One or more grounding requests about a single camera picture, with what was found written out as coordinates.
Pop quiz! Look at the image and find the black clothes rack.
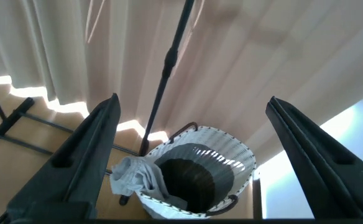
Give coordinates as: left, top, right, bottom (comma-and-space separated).
0, 0, 196, 207

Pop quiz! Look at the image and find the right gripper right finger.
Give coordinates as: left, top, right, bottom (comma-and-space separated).
265, 95, 363, 219

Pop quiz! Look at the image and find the pale grey garment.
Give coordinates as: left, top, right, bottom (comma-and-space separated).
109, 155, 189, 211

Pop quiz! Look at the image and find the white laundry basket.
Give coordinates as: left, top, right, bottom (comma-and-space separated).
136, 121, 257, 220

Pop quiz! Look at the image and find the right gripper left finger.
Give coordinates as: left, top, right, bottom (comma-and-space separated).
6, 92, 122, 220

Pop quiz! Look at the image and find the beige curtain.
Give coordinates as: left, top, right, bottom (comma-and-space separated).
0, 0, 363, 166

